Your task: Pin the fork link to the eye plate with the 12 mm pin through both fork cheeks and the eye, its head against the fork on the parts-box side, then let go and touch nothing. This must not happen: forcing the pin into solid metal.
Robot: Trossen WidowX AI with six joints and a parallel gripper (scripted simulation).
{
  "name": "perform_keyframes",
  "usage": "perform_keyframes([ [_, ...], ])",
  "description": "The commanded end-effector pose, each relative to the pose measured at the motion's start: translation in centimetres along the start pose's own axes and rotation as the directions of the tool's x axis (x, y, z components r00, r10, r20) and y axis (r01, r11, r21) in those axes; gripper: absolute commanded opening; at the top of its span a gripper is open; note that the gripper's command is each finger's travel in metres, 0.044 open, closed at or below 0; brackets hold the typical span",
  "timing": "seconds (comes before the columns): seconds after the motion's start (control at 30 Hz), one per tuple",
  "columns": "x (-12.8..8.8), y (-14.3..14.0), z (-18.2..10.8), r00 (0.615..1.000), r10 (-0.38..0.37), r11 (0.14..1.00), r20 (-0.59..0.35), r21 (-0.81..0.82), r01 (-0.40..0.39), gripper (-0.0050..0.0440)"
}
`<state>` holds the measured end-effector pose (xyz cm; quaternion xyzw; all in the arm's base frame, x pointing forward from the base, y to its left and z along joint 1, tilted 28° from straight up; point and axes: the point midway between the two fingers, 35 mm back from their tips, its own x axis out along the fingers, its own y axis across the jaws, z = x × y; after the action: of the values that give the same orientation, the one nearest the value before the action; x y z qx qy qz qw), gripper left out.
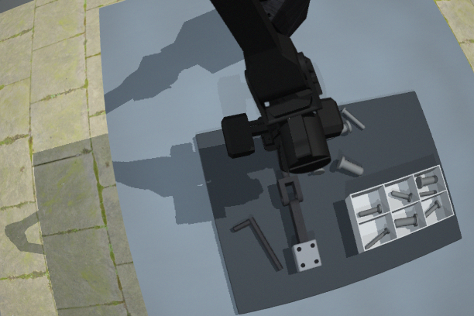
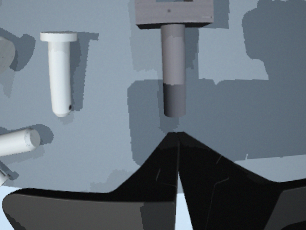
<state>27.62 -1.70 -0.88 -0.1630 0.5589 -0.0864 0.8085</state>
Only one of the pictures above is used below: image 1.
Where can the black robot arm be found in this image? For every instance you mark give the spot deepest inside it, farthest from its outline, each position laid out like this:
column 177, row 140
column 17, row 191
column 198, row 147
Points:
column 275, row 70

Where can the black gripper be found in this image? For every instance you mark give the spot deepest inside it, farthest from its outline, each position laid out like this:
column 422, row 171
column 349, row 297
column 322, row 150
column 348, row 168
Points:
column 238, row 134

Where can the grey clevis fork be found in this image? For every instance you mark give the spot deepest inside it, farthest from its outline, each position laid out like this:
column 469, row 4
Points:
column 287, row 181

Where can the white compartment tray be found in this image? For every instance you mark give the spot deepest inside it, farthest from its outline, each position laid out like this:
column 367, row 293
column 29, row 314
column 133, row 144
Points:
column 373, row 225

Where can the white headed pin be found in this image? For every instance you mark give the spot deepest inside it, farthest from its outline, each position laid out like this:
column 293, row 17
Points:
column 319, row 172

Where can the grey headed pin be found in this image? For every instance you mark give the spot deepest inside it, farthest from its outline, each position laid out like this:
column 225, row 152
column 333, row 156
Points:
column 407, row 221
column 347, row 127
column 357, row 122
column 351, row 167
column 371, row 211
column 436, row 205
column 377, row 238
column 402, row 195
column 427, row 193
column 425, row 181

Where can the dark grey l-shaped hex key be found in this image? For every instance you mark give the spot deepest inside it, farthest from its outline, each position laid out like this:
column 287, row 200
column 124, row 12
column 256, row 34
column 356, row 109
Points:
column 251, row 221

